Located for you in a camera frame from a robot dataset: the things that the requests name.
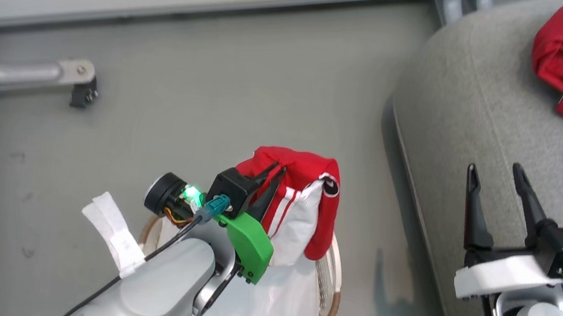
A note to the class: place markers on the white tape label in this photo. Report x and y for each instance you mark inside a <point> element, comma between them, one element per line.
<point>114,231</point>

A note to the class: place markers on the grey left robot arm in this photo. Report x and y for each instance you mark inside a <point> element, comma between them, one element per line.
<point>158,289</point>

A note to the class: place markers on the grey fabric sofa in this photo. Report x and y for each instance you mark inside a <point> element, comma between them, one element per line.
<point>486,109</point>

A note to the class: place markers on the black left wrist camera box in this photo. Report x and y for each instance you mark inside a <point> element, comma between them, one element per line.
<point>232,189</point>

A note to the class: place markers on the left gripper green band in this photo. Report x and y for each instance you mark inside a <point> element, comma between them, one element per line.
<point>249,247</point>

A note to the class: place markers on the black caster wheel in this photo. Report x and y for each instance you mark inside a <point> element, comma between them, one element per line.
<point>84,93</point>

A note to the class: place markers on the woven white laundry basket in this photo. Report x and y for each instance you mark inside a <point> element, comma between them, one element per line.
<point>331,297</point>

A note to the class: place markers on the white fabric basket liner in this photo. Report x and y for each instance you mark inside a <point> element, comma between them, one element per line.
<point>278,301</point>

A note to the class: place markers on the grey aluminium partition rail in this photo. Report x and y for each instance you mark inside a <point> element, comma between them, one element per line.
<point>198,6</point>

